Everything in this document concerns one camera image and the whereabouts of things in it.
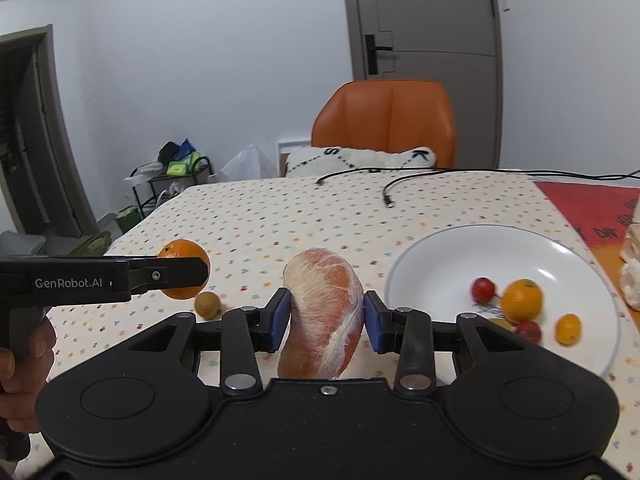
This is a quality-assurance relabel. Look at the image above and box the large orange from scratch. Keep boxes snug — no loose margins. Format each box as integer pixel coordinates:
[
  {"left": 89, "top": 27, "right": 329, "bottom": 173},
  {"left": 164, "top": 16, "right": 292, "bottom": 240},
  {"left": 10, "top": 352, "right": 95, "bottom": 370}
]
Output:
[
  {"left": 500, "top": 278, "right": 544, "bottom": 324},
  {"left": 158, "top": 238, "right": 210, "bottom": 300}
]

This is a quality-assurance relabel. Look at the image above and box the brown kiwi front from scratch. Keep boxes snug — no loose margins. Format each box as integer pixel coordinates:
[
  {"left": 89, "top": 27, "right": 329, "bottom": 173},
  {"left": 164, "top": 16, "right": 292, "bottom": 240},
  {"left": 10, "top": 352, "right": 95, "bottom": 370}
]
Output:
[{"left": 194, "top": 292, "right": 221, "bottom": 321}]

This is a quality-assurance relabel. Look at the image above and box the red small apple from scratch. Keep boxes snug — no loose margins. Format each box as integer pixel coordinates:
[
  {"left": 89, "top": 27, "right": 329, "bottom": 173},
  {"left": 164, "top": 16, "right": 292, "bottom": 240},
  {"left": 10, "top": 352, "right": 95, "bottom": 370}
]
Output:
[
  {"left": 471, "top": 278, "right": 496, "bottom": 306},
  {"left": 514, "top": 321, "right": 542, "bottom": 344}
]

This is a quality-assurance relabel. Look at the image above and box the small tangerine front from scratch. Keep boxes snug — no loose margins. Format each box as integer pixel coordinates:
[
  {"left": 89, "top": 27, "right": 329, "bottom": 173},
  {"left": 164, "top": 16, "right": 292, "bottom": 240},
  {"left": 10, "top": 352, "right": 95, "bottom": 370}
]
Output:
[{"left": 554, "top": 313, "right": 582, "bottom": 347}]

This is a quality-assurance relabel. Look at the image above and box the person's left hand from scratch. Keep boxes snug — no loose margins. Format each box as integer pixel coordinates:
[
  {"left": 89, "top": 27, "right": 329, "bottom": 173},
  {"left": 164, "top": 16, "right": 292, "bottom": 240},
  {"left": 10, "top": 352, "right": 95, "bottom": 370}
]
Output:
[{"left": 0, "top": 318, "right": 56, "bottom": 434}]

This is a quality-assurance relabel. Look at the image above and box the black metal shelf rack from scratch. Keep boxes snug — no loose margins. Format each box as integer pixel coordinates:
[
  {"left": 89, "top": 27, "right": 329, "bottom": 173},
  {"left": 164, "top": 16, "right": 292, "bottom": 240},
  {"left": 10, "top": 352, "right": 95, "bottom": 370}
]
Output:
[{"left": 124, "top": 156, "right": 214, "bottom": 219}]

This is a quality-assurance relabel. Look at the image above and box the floral white tablecloth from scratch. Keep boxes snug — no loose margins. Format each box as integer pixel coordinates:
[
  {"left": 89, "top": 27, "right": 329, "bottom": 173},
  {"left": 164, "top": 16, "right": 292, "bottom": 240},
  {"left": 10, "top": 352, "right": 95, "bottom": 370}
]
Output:
[{"left": 49, "top": 172, "right": 639, "bottom": 479}]

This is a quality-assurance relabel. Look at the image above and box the white ceramic bowl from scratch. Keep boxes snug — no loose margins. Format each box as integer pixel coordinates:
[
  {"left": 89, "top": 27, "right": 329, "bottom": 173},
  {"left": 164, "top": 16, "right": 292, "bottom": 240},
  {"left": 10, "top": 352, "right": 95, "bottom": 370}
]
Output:
[{"left": 384, "top": 224, "right": 620, "bottom": 376}]

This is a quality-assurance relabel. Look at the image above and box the clear plastic bag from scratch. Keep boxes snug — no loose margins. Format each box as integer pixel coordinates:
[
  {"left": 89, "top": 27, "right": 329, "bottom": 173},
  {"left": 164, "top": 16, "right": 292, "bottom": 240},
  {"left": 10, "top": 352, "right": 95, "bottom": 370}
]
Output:
[{"left": 218, "top": 144, "right": 278, "bottom": 182}]

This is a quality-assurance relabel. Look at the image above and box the white black cushion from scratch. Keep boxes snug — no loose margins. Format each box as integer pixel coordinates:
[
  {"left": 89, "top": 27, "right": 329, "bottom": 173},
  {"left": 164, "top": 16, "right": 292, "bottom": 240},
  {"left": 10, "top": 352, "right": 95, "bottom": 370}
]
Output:
[{"left": 284, "top": 146, "right": 437, "bottom": 177}]

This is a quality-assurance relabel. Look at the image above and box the orange leather chair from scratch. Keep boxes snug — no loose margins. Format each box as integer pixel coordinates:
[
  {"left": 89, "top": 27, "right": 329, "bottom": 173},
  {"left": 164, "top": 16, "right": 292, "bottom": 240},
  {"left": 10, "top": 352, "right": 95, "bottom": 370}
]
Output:
[{"left": 311, "top": 80, "right": 457, "bottom": 168}]

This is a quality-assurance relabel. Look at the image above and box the red paper mat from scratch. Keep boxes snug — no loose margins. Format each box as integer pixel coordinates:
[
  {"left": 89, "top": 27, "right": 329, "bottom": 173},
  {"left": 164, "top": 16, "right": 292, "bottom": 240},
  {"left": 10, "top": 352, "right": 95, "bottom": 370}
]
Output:
[{"left": 537, "top": 182, "right": 639, "bottom": 250}]

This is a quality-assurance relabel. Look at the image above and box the white box of snacks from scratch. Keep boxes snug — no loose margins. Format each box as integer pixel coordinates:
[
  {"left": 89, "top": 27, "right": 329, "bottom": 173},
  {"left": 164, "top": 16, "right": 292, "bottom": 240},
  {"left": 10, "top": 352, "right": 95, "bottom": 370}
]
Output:
[{"left": 620, "top": 222, "right": 640, "bottom": 311}]

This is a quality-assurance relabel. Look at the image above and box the grey door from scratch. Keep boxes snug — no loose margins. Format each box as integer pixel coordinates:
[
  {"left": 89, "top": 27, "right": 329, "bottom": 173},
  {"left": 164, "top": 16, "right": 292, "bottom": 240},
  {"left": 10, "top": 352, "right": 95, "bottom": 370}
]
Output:
[{"left": 345, "top": 0, "right": 503, "bottom": 169}]

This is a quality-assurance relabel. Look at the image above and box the black usb cable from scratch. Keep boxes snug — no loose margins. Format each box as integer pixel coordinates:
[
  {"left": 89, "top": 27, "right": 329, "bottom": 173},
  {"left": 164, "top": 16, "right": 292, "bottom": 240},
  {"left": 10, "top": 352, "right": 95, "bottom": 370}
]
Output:
[{"left": 382, "top": 168, "right": 640, "bottom": 208}]

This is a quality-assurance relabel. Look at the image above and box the black door handle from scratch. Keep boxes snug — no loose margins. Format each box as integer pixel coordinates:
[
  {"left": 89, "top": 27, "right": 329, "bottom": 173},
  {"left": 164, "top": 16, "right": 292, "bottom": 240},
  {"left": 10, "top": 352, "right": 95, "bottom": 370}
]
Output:
[{"left": 364, "top": 34, "right": 394, "bottom": 76}]

